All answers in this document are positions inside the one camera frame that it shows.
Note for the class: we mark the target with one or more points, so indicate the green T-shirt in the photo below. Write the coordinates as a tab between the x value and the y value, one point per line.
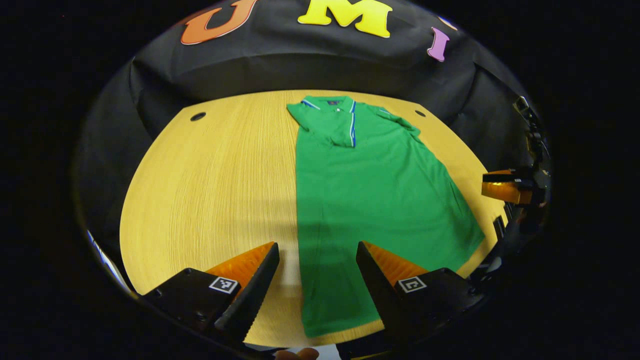
370	200

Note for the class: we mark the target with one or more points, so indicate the black backdrop cloth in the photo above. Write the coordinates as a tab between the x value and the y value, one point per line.
300	65

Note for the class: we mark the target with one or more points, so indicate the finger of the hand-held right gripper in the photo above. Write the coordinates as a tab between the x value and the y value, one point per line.
502	177
505	192

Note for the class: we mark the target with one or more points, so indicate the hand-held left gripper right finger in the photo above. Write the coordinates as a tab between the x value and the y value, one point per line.
380	295

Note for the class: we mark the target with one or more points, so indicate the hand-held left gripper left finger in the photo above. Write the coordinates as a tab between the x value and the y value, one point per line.
250	300

